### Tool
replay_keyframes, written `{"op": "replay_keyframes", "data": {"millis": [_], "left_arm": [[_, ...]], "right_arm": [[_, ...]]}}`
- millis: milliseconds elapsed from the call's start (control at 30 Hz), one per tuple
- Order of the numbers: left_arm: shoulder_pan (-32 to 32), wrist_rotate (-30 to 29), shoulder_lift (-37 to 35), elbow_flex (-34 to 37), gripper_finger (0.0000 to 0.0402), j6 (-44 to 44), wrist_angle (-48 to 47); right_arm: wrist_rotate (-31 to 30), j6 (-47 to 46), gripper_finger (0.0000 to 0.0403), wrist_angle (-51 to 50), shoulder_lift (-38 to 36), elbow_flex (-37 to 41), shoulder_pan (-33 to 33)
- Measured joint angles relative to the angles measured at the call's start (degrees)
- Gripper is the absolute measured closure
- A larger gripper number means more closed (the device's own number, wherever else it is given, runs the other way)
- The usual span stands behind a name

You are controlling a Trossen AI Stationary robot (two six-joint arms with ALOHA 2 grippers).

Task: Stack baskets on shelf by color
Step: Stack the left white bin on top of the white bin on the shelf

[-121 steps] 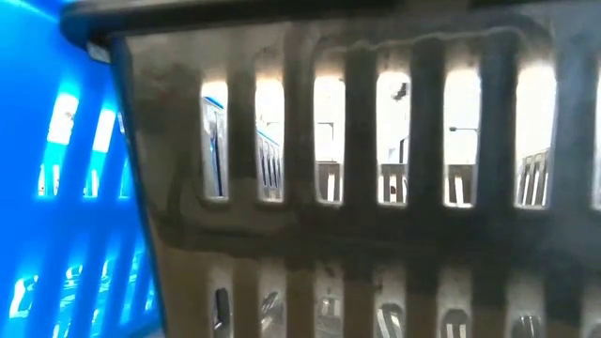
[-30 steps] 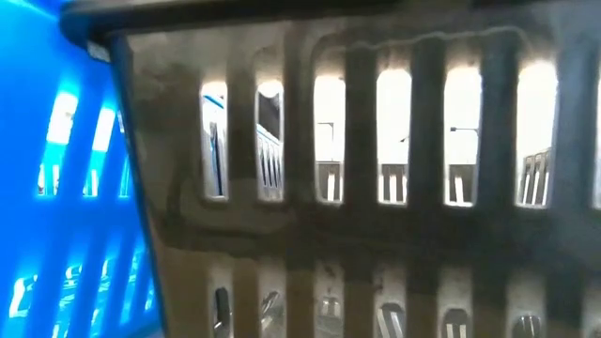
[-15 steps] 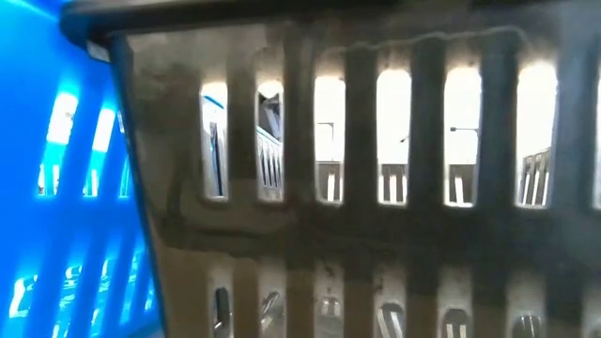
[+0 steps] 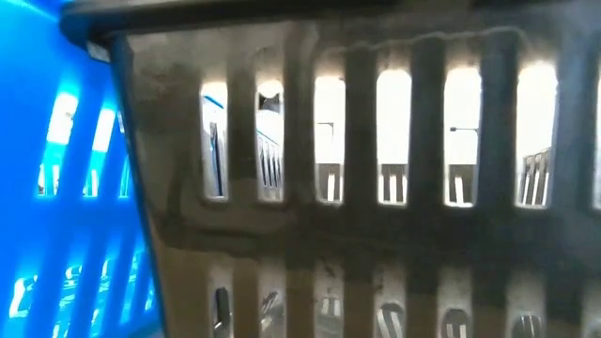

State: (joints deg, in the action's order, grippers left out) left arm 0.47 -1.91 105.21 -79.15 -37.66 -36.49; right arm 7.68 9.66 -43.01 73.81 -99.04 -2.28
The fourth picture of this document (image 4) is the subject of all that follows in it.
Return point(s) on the blue slotted plastic basket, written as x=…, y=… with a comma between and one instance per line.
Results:
x=28, y=141

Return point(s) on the black slotted plastic basket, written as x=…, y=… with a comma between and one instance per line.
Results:
x=300, y=230

